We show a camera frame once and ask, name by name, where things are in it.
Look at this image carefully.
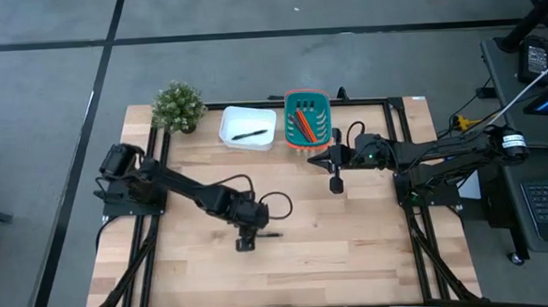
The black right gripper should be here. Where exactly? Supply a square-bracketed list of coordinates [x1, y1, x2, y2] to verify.
[306, 124, 390, 196]

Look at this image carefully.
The red pencil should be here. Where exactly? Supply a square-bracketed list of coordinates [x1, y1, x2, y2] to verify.
[295, 107, 314, 143]

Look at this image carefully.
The dark brown pencil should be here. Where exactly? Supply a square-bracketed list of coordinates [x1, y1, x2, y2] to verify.
[288, 114, 309, 144]

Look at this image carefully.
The teal basket orange rim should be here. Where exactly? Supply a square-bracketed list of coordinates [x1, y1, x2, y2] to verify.
[282, 86, 334, 153]

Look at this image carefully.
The white plastic bin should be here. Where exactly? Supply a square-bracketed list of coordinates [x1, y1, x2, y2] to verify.
[216, 102, 280, 154]

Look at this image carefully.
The potted green plant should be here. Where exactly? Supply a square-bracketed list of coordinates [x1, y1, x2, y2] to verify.
[149, 78, 210, 136]

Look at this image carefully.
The black desk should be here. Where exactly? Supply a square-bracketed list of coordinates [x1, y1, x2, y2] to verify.
[479, 33, 548, 261]

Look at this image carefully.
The white rod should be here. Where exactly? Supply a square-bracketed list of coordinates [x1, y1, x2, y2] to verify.
[484, 52, 548, 126]

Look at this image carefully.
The black power brick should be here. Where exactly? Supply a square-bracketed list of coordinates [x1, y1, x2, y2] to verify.
[515, 35, 548, 85]

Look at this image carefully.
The black stand leg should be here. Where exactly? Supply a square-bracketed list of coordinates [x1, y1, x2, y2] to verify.
[494, 0, 548, 54]

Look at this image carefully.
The black aluminium table frame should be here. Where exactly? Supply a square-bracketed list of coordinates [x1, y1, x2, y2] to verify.
[76, 84, 483, 307]

